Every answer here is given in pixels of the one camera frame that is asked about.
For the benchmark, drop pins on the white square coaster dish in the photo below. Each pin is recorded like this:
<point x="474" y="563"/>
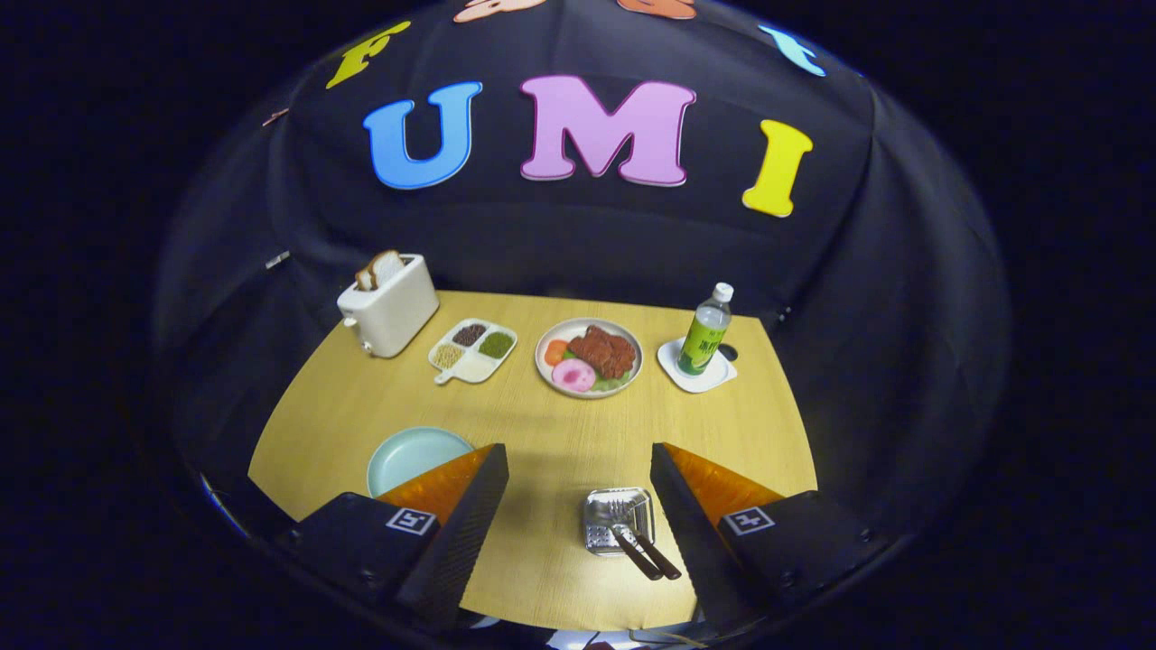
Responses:
<point x="703" y="383"/>

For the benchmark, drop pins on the dark beans pile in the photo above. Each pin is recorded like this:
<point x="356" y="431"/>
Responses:
<point x="469" y="334"/>

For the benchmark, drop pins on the pink round ham slice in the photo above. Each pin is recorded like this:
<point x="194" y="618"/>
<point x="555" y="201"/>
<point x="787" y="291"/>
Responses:
<point x="573" y="375"/>

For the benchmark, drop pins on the green beans pile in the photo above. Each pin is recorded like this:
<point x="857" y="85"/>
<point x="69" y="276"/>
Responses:
<point x="496" y="344"/>

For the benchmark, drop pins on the orange carrot slice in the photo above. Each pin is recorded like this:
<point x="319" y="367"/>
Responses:
<point x="555" y="351"/>

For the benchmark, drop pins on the small black round object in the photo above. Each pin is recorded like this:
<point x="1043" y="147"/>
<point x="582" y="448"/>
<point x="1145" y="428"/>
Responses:
<point x="728" y="352"/>

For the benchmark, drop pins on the green lettuce leaf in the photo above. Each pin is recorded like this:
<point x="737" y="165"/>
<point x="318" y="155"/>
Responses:
<point x="614" y="384"/>

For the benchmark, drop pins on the small pink tag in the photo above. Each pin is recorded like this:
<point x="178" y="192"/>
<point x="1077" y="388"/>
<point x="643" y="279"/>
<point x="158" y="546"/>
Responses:
<point x="275" y="116"/>

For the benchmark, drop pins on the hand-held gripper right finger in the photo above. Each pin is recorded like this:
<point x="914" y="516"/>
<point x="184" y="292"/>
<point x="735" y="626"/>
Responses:
<point x="691" y="533"/>

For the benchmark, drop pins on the white toaster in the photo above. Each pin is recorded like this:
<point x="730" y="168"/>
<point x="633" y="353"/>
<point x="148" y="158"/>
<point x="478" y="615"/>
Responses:
<point x="397" y="311"/>

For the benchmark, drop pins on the yellow beans pile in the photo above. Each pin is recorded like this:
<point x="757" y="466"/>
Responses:
<point x="447" y="356"/>

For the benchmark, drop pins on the brown meat slices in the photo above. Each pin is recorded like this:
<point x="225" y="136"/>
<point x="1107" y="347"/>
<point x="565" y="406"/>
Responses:
<point x="603" y="350"/>

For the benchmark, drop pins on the light green plate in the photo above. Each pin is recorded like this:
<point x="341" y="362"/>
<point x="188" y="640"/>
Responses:
<point x="411" y="456"/>

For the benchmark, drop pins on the toast bread slice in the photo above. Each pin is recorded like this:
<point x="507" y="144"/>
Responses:
<point x="363" y="278"/>
<point x="386" y="267"/>

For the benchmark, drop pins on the small white tag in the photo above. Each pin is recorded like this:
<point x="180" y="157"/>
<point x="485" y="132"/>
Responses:
<point x="277" y="260"/>

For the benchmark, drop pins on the green drink bottle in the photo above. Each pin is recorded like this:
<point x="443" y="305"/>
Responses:
<point x="700" y="343"/>

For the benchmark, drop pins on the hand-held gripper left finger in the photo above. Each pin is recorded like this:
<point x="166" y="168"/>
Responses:
<point x="465" y="533"/>

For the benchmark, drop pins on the white food plate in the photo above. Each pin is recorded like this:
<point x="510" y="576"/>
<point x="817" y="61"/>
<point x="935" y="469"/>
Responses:
<point x="544" y="372"/>

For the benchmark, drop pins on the white divided tray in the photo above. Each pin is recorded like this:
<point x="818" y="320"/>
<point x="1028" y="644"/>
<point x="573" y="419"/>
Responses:
<point x="479" y="366"/>

